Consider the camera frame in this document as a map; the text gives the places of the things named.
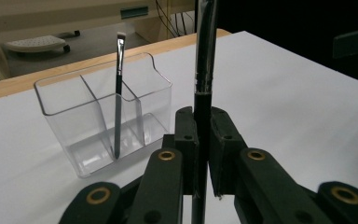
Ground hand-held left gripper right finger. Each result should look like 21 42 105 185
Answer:
209 105 248 198

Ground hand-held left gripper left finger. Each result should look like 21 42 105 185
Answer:
162 105 200 196

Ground black makeup brush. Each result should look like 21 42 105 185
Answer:
191 0 219 224
114 31 128 160

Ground clear plastic organizer container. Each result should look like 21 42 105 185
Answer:
33 51 173 179

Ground white table cover sheet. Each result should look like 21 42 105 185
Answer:
0 30 358 224

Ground wooden table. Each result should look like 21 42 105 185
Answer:
0 28 233 104

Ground light wooden desk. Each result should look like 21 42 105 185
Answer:
0 0 198 81

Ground black cables behind desk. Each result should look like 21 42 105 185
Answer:
154 0 198 39

